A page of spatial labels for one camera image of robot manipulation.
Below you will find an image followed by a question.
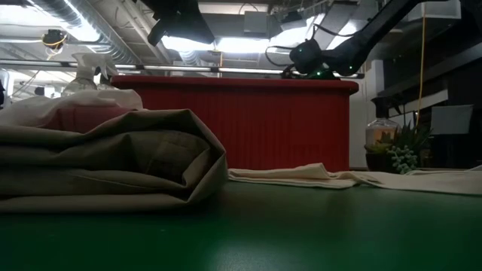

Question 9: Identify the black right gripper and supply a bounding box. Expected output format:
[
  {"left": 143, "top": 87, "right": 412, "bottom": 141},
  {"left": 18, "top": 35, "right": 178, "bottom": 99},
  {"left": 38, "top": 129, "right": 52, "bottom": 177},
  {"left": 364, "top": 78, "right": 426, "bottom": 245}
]
[{"left": 288, "top": 38, "right": 336, "bottom": 80}]

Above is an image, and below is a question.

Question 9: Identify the beige khaki garment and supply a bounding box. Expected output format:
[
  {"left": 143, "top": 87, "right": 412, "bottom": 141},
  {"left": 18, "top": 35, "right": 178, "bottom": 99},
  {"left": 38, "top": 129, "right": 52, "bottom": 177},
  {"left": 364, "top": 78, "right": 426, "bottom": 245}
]
[{"left": 0, "top": 108, "right": 230, "bottom": 215}]

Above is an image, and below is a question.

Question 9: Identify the maroon pink garment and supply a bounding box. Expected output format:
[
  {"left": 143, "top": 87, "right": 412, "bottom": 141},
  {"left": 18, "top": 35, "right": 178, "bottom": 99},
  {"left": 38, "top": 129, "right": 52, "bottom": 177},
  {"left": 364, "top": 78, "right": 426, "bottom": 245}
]
[{"left": 44, "top": 107, "right": 133, "bottom": 133}]

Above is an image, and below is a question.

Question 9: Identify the white garment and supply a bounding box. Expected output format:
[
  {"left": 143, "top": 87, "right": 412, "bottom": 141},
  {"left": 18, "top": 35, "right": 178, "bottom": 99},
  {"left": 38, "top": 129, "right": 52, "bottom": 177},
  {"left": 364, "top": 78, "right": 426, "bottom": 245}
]
[{"left": 0, "top": 89, "right": 144, "bottom": 127}]

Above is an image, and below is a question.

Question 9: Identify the red plastic laundry bin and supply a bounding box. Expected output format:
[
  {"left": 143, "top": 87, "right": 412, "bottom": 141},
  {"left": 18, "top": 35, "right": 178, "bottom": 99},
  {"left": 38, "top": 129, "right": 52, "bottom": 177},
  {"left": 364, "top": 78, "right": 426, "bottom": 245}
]
[{"left": 111, "top": 75, "right": 359, "bottom": 172}]

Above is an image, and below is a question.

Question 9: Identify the ceiling light panel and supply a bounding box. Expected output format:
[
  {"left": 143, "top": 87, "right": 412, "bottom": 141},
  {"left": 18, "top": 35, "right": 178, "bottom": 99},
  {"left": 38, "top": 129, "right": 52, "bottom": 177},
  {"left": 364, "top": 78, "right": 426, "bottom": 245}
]
[{"left": 161, "top": 14, "right": 332, "bottom": 53}]

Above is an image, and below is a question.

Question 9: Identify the light wooden desk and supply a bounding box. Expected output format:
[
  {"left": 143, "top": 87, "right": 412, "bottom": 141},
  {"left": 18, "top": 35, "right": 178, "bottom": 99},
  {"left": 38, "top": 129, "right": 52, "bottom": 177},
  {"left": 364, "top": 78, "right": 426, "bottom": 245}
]
[{"left": 142, "top": 50, "right": 365, "bottom": 80}]

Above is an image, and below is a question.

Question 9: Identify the white ceiling box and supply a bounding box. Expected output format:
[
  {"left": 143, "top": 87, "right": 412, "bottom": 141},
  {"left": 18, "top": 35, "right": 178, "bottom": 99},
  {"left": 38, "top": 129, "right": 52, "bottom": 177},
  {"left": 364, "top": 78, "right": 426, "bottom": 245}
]
[{"left": 408, "top": 2, "right": 462, "bottom": 22}]

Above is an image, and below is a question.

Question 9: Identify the small potted succulent plant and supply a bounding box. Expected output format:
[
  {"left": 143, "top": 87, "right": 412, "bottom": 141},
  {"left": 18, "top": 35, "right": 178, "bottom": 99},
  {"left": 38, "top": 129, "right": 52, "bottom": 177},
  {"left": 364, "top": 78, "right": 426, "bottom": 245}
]
[{"left": 364, "top": 112, "right": 433, "bottom": 175}]

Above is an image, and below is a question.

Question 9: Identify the cream canvas tote bag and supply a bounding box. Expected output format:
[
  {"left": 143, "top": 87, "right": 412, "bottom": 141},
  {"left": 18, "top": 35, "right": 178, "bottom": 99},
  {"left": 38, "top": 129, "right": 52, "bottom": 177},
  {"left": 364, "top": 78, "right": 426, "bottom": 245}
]
[{"left": 227, "top": 163, "right": 482, "bottom": 196}]

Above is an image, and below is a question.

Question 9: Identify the grey panel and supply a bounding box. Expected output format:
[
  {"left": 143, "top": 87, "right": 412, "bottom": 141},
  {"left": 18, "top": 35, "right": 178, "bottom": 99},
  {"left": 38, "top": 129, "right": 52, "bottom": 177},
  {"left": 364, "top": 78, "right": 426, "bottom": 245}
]
[{"left": 431, "top": 104, "right": 474, "bottom": 136}]

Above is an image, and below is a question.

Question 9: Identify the green table mat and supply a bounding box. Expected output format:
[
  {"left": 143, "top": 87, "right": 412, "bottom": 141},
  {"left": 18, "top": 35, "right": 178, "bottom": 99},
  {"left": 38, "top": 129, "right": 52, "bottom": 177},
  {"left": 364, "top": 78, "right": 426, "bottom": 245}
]
[{"left": 0, "top": 180, "right": 482, "bottom": 271}]

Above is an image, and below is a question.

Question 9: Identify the clear spray bottle white head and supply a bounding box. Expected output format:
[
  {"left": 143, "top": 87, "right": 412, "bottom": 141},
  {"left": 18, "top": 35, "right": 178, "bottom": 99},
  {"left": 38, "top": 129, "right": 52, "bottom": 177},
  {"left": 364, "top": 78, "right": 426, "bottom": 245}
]
[{"left": 62, "top": 52, "right": 117, "bottom": 97}]

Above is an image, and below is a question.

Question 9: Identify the black yellow ceiling reel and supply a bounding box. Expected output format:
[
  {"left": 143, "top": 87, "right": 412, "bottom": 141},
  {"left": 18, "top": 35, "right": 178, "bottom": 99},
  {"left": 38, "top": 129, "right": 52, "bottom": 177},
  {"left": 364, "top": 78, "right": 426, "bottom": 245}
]
[{"left": 41, "top": 29, "right": 69, "bottom": 52}]

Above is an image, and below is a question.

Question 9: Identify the yellow hanging cable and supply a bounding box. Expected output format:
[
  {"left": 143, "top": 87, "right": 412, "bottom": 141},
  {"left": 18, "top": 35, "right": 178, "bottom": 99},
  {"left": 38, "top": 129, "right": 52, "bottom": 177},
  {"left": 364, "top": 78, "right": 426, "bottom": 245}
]
[{"left": 415, "top": 14, "right": 426, "bottom": 127}]

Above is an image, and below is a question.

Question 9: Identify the silver ventilation duct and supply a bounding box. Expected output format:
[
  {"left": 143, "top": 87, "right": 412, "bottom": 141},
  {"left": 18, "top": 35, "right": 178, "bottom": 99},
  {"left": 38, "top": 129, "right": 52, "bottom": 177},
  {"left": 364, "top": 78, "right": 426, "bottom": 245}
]
[{"left": 22, "top": 0, "right": 142, "bottom": 65}]

